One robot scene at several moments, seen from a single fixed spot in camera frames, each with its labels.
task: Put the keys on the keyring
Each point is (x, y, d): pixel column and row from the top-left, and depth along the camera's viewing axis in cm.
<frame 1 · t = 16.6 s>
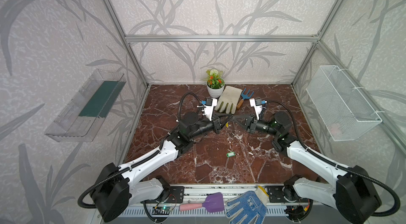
left hand: (233, 114, 66), fingers closed
right hand: (233, 115, 69), fingers closed
green key tag: (230, 154, 88), on the table
white pot with plant: (215, 83, 103), point 15 cm above the table
cream gardening glove: (229, 99, 113), on the table

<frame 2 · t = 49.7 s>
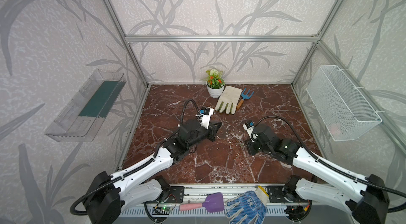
left hand: (224, 120, 72), fingers closed
right hand: (245, 136, 80), fingers closed
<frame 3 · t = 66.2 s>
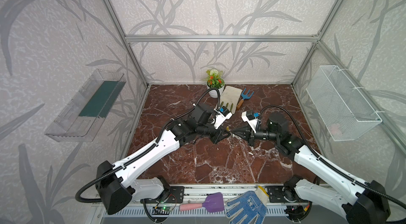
left hand: (230, 130, 69), fingers closed
right hand: (233, 126, 70), fingers closed
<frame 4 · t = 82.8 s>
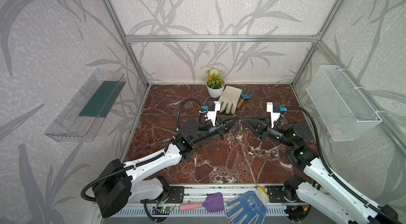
left hand: (239, 117, 62), fingers closed
right hand: (245, 115, 62), fingers closed
